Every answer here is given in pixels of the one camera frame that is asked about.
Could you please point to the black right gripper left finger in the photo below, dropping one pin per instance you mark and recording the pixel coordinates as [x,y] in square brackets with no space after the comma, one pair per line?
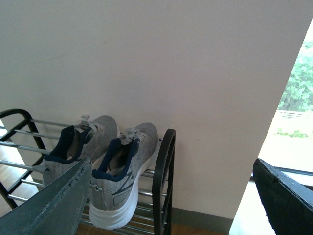
[56,209]

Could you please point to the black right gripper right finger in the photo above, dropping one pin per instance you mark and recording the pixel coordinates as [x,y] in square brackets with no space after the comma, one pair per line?
[288,204]

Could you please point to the grey knit sneaker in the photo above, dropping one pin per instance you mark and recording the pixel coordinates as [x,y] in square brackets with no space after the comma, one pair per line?
[85,139]
[114,185]

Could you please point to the black metal shoe rack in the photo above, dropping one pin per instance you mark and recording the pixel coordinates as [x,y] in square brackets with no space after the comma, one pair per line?
[153,212]

